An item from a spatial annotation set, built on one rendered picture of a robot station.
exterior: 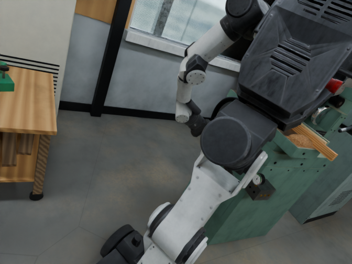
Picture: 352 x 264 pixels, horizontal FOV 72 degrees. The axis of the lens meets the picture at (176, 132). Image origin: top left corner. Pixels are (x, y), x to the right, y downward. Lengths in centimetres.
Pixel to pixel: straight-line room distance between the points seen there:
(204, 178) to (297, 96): 36
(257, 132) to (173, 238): 42
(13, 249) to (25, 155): 51
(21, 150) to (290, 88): 145
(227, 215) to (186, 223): 79
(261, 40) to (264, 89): 12
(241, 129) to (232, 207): 103
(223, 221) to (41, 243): 101
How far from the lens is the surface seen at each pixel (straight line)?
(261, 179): 130
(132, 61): 239
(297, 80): 63
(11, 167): 159
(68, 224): 157
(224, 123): 56
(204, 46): 91
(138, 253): 130
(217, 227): 167
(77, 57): 228
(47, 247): 150
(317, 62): 64
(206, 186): 78
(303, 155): 134
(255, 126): 62
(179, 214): 81
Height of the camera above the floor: 128
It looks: 28 degrees down
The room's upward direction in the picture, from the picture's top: 25 degrees clockwise
